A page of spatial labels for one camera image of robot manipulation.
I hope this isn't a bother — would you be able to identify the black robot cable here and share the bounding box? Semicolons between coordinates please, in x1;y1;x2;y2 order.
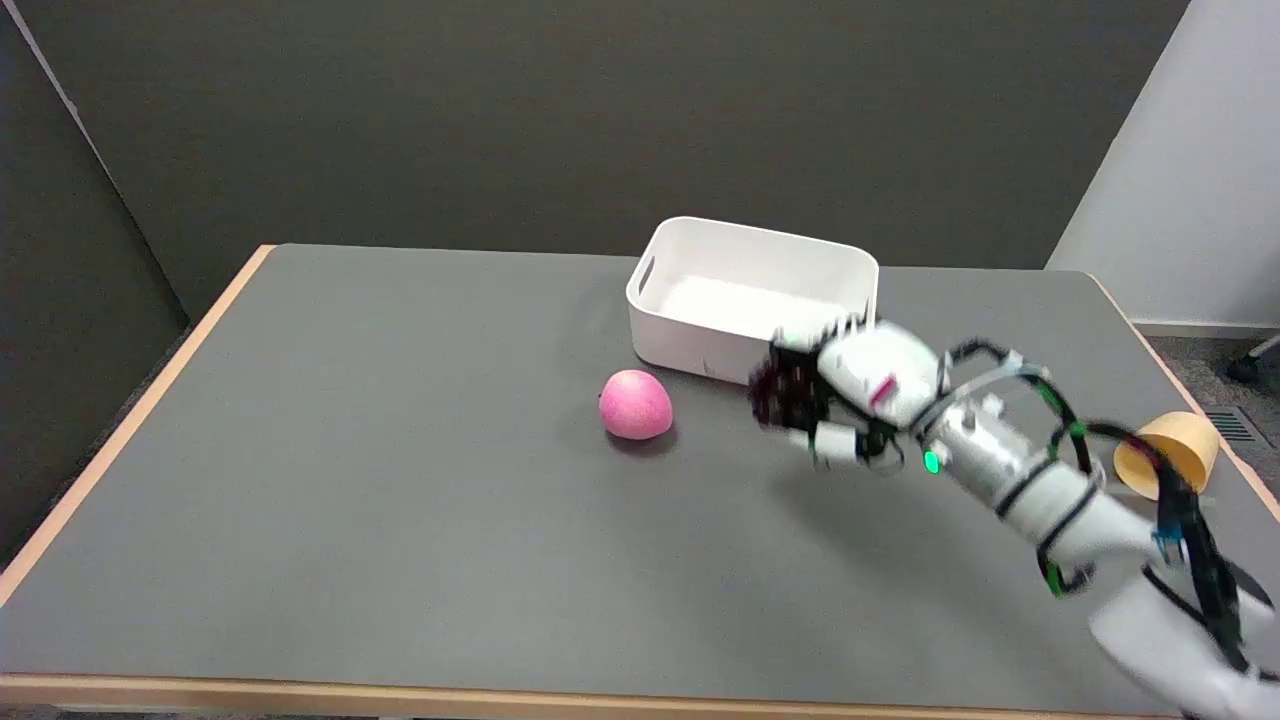
944;338;1263;673

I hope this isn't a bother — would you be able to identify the floor vent grille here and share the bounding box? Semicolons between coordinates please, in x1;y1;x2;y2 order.
1204;408;1269;445

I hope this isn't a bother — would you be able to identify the dark purple grape bunch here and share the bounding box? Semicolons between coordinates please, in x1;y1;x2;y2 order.
748;346;833;429

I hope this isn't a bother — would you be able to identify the white plastic container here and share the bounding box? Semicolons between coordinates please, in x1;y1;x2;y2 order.
626;216;881;387

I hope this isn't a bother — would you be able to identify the black chair base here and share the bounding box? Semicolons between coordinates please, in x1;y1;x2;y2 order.
1228;336;1280;391

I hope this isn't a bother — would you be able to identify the yellow paper cup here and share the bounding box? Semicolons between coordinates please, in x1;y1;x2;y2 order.
1113;410;1222;501

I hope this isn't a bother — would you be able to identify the pink apple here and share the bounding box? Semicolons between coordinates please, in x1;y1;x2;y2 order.
598;369;675;442

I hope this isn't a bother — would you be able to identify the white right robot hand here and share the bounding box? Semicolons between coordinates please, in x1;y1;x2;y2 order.
768;316;953;473

